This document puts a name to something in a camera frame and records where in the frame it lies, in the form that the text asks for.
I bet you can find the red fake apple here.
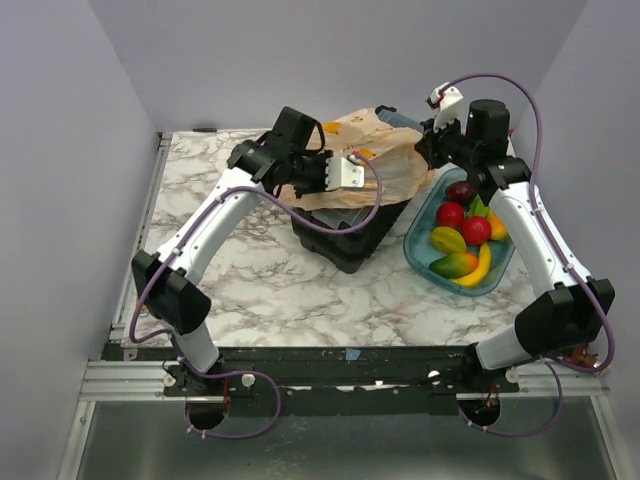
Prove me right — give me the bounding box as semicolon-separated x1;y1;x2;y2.
436;202;465;229
460;216;492;246

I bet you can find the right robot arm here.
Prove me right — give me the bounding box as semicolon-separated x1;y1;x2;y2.
415;99;615;392

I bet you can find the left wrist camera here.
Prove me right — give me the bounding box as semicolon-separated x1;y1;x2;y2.
325;156;365;192

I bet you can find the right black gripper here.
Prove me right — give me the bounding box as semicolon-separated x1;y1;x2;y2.
415;111;479;171

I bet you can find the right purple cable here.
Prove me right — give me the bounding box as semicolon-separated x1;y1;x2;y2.
439;73;617;375

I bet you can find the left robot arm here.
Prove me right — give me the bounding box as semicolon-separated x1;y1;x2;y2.
131;107;330;395

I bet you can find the purple cable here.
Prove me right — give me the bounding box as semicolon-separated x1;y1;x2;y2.
129;152;384;381
439;73;617;375

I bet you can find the green red fake mango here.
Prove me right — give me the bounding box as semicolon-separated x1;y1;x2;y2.
429;252;478;279

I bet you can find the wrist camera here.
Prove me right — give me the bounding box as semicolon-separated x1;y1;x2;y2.
425;84;464;132
325;156;365;192

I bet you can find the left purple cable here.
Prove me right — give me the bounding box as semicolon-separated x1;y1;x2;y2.
129;152;384;381

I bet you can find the peach plastic bag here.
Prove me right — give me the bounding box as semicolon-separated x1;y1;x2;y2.
279;108;436;211

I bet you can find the yellow green fake starfruit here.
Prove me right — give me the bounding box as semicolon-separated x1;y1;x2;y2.
430;226;467;254

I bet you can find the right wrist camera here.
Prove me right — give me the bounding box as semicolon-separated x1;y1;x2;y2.
425;84;464;132

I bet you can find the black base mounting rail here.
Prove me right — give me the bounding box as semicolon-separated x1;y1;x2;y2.
164;346;518;417

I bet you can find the yellow fake banana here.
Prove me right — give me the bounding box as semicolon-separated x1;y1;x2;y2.
452;243;492;288

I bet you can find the blue transparent fruit tray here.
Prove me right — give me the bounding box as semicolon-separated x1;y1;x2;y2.
403;168;515;297

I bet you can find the orange fake fruit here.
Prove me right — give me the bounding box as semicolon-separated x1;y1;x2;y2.
486;211;508;241

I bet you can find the dark red fake plum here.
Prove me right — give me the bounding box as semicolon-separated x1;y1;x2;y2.
445;180;477;206

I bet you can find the black plastic toolbox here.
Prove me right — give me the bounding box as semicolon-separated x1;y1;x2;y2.
290;104;426;275

